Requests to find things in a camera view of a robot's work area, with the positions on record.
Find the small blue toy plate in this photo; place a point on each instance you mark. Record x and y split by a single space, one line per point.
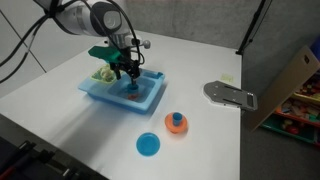
148 144

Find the yellow-green dish rack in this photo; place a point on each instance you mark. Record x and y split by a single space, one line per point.
96 76

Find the black camera stand pole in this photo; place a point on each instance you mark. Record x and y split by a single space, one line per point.
253 26

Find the orange toy in sink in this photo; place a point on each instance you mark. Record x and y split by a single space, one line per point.
132 97

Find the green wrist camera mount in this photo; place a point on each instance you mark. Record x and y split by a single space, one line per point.
103 53

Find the light blue toy sink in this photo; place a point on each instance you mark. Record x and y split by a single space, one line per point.
100 90

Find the colourful toy storage shelf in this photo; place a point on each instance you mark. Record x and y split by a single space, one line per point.
296 113

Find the pale toy in rack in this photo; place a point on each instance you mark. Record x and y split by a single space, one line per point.
106 72

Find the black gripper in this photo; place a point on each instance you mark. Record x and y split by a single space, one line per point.
125 66

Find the grey metal mounting plate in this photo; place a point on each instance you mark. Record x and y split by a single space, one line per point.
230 95

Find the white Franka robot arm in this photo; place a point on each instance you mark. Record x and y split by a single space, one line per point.
86 20

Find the brown cardboard box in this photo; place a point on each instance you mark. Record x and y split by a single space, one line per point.
283 86

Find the small blue toy cup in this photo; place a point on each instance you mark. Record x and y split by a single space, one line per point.
132 89

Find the blue cup on saucer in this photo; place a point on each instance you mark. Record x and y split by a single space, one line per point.
177 118

